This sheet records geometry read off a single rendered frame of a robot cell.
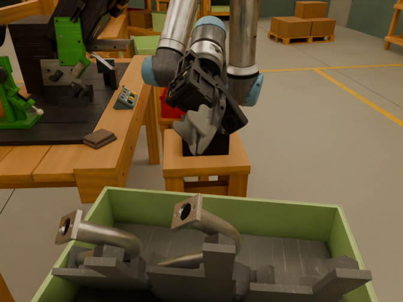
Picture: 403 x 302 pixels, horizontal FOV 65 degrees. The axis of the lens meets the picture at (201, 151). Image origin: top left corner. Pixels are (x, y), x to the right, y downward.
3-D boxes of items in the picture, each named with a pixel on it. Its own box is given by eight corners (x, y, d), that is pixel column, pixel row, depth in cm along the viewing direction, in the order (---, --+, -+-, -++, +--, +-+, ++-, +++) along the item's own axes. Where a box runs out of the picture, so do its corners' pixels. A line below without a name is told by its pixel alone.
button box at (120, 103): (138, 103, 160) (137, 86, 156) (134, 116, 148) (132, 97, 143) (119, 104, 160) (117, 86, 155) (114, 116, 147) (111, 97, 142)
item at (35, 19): (80, 75, 189) (67, 14, 172) (63, 93, 163) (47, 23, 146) (48, 76, 188) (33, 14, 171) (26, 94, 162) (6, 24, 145)
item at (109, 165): (155, 74, 241) (153, 54, 233) (121, 202, 112) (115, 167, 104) (136, 75, 240) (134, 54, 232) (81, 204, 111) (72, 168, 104)
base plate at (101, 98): (130, 65, 216) (129, 62, 215) (89, 144, 122) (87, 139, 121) (68, 66, 214) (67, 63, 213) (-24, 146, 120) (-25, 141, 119)
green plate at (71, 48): (89, 65, 155) (85, 19, 149) (84, 65, 147) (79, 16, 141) (65, 66, 154) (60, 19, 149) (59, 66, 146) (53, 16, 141)
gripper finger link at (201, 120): (175, 140, 49) (183, 100, 55) (202, 158, 52) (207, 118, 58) (188, 131, 47) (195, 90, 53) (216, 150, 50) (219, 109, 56)
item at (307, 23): (312, 35, 760) (318, 0, 722) (333, 41, 694) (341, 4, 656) (267, 38, 731) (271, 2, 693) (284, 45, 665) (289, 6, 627)
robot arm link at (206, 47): (205, 76, 71) (232, 55, 66) (204, 90, 68) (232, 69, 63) (180, 56, 67) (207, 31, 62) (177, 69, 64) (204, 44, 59)
